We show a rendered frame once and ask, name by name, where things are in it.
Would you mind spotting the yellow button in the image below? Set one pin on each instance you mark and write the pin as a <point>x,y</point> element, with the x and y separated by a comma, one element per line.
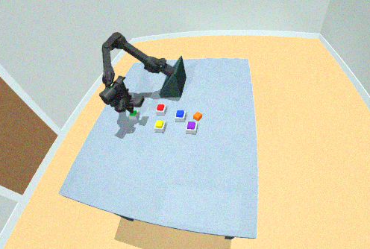
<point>160,126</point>

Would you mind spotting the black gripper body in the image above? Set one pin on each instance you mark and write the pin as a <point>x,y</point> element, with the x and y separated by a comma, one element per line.
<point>136,102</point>

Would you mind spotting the orange block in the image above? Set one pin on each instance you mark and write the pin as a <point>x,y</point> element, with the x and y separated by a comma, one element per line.
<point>197,116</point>

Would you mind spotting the purple button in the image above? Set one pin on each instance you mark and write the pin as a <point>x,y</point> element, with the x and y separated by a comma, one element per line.
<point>191,127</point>

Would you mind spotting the green button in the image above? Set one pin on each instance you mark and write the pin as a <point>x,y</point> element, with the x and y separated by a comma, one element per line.
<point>134,115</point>

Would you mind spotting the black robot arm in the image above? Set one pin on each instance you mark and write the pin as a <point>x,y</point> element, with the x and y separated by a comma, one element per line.
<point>151,64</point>

